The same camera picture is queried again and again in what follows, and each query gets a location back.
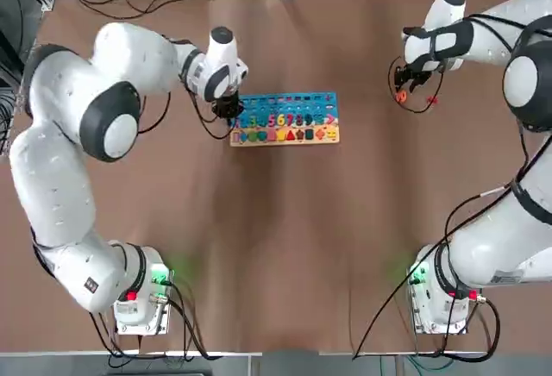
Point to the green number three piece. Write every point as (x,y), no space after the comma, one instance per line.
(254,120)

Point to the blue number two piece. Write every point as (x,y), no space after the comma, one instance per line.
(244,120)

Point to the blue number nine piece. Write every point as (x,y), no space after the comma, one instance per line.
(309,117)

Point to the yellow number six piece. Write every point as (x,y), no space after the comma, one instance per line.
(279,121)

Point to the pink trapezoid piece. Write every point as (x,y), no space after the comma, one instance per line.
(272,135)

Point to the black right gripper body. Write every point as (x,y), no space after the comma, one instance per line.
(414,72)

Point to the red block piece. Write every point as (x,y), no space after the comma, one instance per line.
(432,100)

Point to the teal number four piece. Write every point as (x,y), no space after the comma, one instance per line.
(264,121)

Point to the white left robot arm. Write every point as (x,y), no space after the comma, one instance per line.
(56,186)

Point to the yellow equals sign piece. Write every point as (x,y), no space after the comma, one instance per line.
(331,135)

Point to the orange plus sign piece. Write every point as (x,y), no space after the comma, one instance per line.
(319,135)

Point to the teal square piece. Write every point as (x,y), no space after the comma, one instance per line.
(309,135)

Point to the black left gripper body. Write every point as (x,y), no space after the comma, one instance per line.
(226,106)

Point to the mauve number eight piece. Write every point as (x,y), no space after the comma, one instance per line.
(299,120)

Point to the yellow pentagon piece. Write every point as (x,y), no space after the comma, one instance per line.
(281,135)

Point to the red triangle piece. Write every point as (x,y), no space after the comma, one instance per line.
(291,136)

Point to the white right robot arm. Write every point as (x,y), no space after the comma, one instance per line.
(496,255)

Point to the blue wooden toy board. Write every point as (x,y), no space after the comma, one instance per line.
(293,106)

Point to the pink greater-than sign piece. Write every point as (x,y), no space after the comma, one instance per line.
(331,119)

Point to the dark mauve star piece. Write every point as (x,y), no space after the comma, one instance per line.
(300,135)

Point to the pink number five piece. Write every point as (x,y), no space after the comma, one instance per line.
(271,120)

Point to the red number seven piece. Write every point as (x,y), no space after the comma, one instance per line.
(290,115)

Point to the orange number ten piece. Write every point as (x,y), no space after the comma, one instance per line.
(401,97)

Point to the green circle piece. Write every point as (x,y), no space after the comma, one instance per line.
(253,135)

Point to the blue shape piece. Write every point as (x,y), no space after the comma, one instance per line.
(244,135)

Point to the teal heart piece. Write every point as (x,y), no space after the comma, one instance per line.
(263,135)

